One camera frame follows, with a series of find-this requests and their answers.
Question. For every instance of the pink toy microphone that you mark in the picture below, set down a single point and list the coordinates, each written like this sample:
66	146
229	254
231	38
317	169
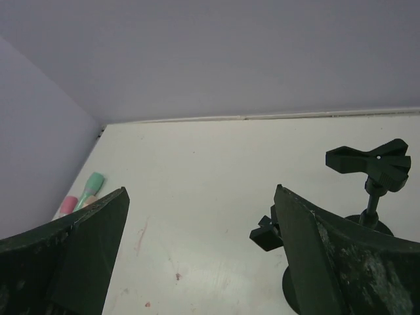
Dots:
67	207

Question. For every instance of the peach toy microphone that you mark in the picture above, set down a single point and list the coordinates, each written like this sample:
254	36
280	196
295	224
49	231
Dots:
89	200

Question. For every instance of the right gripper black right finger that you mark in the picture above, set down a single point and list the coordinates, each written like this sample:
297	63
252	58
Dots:
339	267

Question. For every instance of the green toy microphone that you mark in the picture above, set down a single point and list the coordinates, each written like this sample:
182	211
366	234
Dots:
92	188

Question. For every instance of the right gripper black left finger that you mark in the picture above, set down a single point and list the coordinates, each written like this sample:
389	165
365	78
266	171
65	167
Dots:
64	266

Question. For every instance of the black mic stand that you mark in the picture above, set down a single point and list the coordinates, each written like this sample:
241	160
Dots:
386	167
268	237

